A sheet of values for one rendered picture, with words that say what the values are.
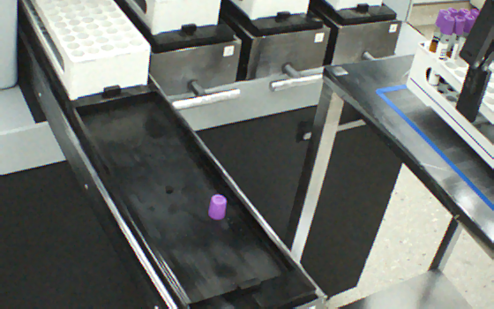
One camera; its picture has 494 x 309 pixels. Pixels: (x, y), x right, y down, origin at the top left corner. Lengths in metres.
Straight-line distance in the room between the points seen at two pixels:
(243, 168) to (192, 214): 0.44
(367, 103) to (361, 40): 0.26
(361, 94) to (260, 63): 0.19
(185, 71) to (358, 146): 0.42
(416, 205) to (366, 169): 0.77
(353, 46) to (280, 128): 0.17
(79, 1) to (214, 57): 0.21
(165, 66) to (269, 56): 0.16
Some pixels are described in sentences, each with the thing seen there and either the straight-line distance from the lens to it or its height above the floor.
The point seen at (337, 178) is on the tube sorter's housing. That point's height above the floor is 0.49.
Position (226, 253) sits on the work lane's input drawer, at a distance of 0.66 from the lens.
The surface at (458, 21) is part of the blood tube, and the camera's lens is 0.84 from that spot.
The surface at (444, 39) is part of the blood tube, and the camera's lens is 0.84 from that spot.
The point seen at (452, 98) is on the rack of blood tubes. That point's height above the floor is 0.86.
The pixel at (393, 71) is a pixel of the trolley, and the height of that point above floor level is 0.82.
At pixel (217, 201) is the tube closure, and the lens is 0.69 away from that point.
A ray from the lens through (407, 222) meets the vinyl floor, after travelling 2.02.
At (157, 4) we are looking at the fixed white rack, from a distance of 0.93.
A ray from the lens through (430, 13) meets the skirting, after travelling 3.22.
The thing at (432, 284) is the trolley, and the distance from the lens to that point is 1.46.
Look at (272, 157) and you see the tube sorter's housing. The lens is 1.15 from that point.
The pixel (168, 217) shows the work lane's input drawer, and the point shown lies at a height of 0.80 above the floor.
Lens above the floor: 1.28
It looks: 37 degrees down
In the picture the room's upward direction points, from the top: 10 degrees clockwise
